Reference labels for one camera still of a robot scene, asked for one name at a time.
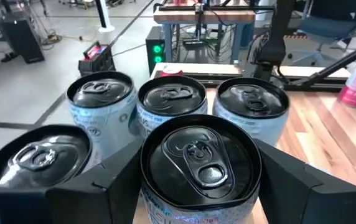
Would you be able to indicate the black and red toolbox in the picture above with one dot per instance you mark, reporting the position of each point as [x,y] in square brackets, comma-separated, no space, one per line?
[98,63]

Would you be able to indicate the black aluminium mounting frame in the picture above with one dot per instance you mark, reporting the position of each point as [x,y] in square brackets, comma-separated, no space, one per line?
[215,77]

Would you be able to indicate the Celsius Arctic Vibe slim can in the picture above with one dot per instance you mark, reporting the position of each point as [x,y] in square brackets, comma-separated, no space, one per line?
[171,98]
[103,93]
[252,99]

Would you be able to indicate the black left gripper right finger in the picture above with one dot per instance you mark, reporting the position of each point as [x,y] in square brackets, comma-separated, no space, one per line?
[305,202]

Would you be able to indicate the blue-grey office chair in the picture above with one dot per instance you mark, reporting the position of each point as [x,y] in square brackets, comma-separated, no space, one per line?
[330,28]

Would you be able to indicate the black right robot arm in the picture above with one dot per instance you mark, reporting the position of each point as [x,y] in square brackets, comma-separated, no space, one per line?
[274,40]

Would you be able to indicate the black computer with green lights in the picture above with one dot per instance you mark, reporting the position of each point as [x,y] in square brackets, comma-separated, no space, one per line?
[157,49]

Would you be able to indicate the white pole base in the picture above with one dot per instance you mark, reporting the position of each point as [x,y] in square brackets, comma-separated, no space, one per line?
[104,18]

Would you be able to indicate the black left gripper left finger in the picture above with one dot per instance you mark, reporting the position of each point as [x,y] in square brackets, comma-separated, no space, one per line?
[97,193]

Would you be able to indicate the blue-grey framed workbench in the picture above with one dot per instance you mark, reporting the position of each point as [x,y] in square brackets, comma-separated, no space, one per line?
[203,17]

